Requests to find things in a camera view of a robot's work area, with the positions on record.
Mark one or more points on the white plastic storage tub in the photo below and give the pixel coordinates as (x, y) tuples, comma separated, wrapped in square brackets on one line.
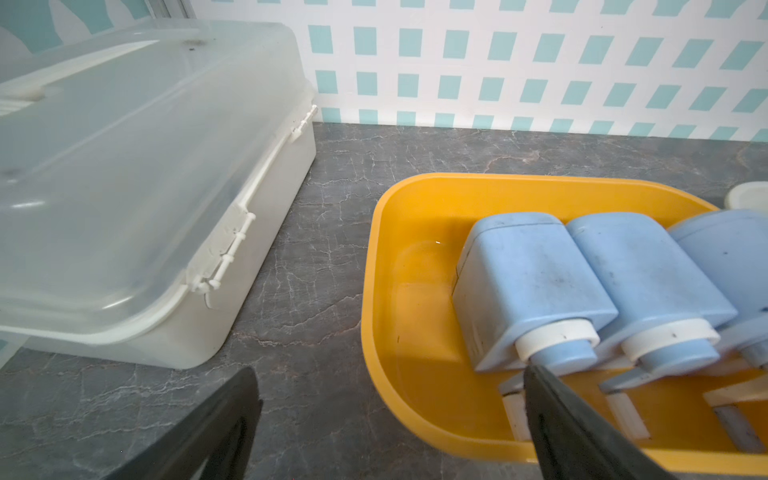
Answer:
[(750, 195)]

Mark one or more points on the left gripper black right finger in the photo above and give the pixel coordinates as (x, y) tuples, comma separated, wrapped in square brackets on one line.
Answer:
[(572, 441)]

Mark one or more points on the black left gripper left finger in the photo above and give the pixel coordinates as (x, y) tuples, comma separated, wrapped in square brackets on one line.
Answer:
[(213, 442)]

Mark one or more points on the white lidded plastic case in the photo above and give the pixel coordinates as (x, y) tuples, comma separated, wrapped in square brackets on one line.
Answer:
[(144, 177)]

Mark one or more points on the blue sharpener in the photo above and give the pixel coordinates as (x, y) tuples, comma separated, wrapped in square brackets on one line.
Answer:
[(668, 309), (526, 296), (730, 247)]

